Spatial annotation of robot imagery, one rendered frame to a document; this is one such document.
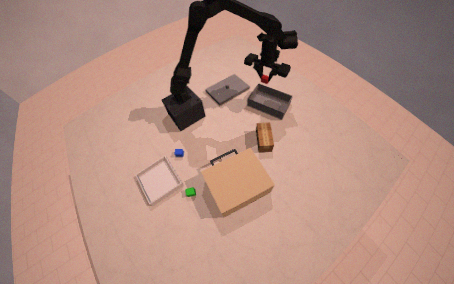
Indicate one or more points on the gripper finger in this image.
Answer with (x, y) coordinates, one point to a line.
(271, 74)
(259, 70)

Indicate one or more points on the small green block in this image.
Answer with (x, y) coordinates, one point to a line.
(190, 192)

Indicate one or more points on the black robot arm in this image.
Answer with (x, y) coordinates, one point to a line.
(198, 15)

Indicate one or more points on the small blue block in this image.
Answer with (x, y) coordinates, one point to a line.
(179, 152)

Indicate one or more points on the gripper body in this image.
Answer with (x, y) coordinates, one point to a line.
(268, 60)

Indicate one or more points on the red block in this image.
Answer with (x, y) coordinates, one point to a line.
(264, 79)

